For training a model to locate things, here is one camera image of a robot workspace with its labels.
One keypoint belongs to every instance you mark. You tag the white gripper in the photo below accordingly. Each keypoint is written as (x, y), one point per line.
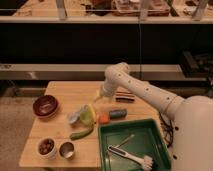
(105, 91)

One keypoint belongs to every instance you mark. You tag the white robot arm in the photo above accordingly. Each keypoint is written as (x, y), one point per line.
(192, 117)

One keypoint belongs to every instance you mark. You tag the dark striped block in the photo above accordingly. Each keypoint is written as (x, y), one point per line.
(124, 97)

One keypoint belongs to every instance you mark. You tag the blue grey cylinder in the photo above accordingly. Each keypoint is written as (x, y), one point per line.
(116, 114)

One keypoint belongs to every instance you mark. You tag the orange carrot piece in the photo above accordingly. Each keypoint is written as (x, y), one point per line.
(103, 119)

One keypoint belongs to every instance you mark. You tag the metal spoon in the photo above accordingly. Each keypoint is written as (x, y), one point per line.
(126, 140)

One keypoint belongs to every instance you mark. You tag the green cucumber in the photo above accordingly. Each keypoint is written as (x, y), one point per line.
(81, 134)

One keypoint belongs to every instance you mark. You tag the wooden table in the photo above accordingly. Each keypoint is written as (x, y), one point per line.
(71, 96)

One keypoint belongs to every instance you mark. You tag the green plastic tray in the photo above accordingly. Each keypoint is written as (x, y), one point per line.
(147, 141)

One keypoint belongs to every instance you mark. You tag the small metal cup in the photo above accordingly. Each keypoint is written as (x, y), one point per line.
(66, 150)

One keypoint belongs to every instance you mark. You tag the white dish brush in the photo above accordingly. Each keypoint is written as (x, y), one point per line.
(146, 162)

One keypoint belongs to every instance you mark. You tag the white cup with nuts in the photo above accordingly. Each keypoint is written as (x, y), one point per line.
(46, 148)

